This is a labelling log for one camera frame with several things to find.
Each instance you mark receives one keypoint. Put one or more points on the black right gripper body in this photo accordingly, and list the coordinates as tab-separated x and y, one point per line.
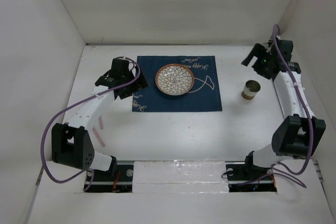
263	57

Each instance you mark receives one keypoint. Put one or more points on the white cup with cork base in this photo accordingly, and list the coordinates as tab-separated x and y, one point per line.
251	88

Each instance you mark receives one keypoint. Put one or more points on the floral patterned ceramic bowl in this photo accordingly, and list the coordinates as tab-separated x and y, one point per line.
174	79

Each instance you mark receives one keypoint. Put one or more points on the dark blue cloth placemat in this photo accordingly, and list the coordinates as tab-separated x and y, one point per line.
204	96

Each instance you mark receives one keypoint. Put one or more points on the pink handled knife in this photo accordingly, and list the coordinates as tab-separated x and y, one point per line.
100	123

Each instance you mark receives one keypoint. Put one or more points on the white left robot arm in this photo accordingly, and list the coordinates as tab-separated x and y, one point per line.
71	144

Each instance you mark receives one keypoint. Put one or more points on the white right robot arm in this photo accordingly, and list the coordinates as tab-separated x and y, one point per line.
300	133

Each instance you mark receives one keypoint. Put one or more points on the pink handled fork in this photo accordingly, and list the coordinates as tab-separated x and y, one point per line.
99	138

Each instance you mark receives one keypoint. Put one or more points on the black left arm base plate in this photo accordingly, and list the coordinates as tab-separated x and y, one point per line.
121	182

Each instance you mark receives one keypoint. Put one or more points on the aluminium rail on right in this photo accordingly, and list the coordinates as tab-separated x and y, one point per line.
318	170

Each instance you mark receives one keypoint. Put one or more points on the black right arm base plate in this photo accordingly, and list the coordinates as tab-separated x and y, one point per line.
248	180

